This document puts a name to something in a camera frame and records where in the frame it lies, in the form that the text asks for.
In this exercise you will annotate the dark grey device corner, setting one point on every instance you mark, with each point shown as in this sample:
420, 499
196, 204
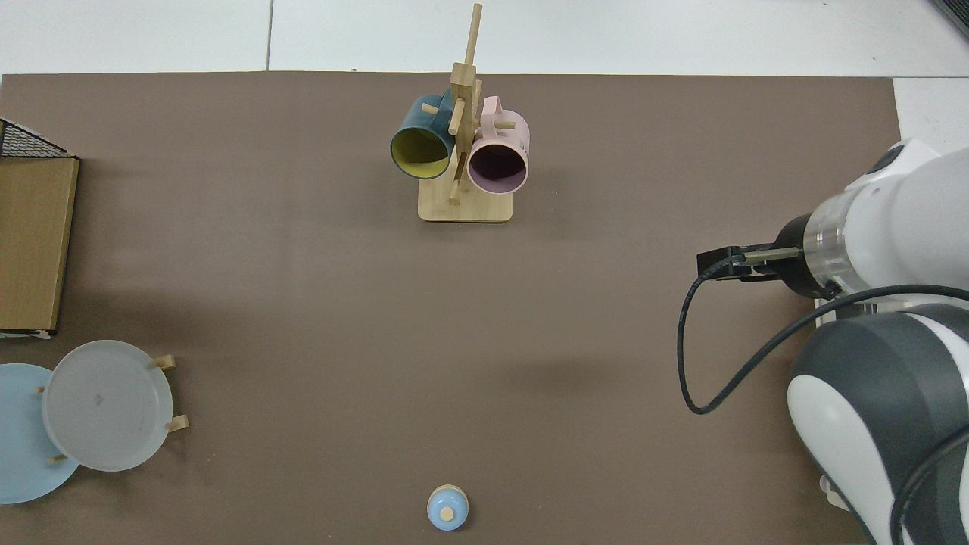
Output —
958, 11

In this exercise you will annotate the pink mug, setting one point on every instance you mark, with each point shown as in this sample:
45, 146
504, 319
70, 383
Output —
509, 135

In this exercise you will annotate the wooden cup stand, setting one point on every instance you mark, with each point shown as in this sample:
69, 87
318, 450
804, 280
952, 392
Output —
463, 206

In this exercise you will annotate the dark teal mug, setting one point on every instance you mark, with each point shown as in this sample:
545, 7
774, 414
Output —
420, 125

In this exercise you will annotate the small blue round thing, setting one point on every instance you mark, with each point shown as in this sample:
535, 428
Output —
447, 509

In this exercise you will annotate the brown table cloth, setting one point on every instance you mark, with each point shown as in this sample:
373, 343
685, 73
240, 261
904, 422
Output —
303, 303

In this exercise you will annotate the wooden plate rack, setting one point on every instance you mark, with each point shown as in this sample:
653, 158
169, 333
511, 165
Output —
165, 362

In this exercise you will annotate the grey plate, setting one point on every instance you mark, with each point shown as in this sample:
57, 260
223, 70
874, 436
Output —
106, 405

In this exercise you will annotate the light blue plate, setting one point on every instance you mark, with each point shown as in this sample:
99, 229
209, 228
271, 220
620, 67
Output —
23, 439

